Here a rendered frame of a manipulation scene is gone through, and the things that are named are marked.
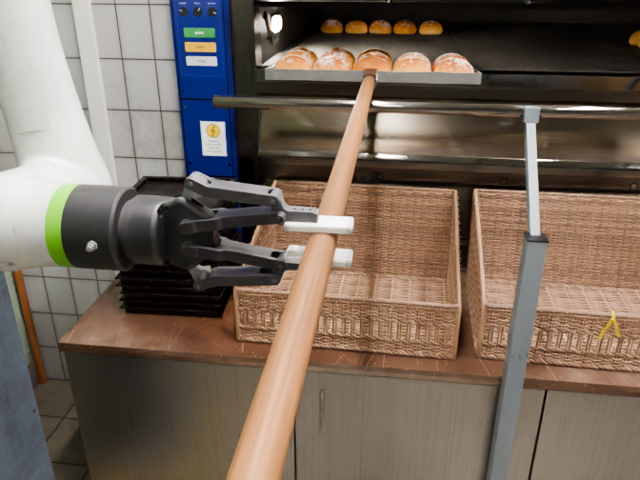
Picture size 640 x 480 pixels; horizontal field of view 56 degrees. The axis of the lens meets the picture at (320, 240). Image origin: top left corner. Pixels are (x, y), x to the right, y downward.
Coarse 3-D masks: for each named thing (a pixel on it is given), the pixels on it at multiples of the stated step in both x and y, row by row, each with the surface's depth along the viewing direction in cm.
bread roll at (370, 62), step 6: (360, 60) 155; (366, 60) 154; (372, 60) 154; (378, 60) 154; (354, 66) 156; (360, 66) 155; (366, 66) 154; (372, 66) 154; (378, 66) 154; (384, 66) 154
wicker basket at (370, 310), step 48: (288, 192) 184; (384, 192) 179; (432, 192) 177; (288, 240) 186; (384, 240) 182; (432, 240) 180; (240, 288) 148; (288, 288) 177; (336, 288) 176; (384, 288) 177; (432, 288) 177; (240, 336) 153; (336, 336) 149; (384, 336) 147; (432, 336) 154
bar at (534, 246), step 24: (216, 96) 140; (240, 96) 140; (264, 96) 140; (528, 120) 132; (528, 144) 131; (528, 168) 129; (528, 192) 127; (528, 216) 126; (528, 240) 121; (528, 264) 123; (528, 288) 125; (528, 312) 127; (528, 336) 130; (504, 384) 136; (504, 408) 138; (504, 432) 141; (504, 456) 144
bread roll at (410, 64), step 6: (402, 60) 154; (408, 60) 153; (414, 60) 153; (420, 60) 153; (396, 66) 155; (402, 66) 153; (408, 66) 153; (414, 66) 153; (420, 66) 153; (426, 66) 153
